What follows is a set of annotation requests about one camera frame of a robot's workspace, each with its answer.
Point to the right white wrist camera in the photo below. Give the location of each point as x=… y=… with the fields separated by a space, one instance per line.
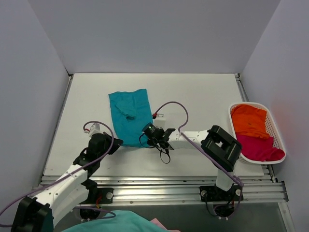
x=159 y=120

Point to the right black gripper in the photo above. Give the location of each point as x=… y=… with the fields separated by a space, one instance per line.
x=149 y=129

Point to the light green cloth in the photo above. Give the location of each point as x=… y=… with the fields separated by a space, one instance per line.
x=124 y=221

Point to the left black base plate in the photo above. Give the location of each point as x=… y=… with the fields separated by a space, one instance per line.
x=103 y=194

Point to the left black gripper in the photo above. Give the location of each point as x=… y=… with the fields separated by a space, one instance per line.
x=114 y=142

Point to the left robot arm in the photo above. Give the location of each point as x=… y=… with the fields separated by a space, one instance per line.
x=40 y=213

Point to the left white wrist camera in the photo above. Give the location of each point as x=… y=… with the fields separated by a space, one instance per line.
x=94 y=129

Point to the magenta t-shirt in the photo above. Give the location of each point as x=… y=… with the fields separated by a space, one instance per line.
x=257 y=149

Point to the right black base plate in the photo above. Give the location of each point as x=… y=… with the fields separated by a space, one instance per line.
x=215 y=194

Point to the aluminium rail frame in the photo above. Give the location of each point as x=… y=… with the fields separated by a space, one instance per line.
x=169 y=190

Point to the orange t-shirt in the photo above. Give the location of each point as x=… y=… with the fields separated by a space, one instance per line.
x=250 y=121

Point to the pink cloth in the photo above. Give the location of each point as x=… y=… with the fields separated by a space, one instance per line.
x=156 y=222

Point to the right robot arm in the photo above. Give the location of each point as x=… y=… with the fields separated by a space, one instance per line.
x=221 y=148

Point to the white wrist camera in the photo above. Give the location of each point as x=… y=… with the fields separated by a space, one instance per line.
x=159 y=120
x=94 y=129

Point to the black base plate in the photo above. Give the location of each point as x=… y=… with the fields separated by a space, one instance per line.
x=103 y=194
x=215 y=194

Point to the teal t-shirt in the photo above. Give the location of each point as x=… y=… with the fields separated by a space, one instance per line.
x=130 y=113

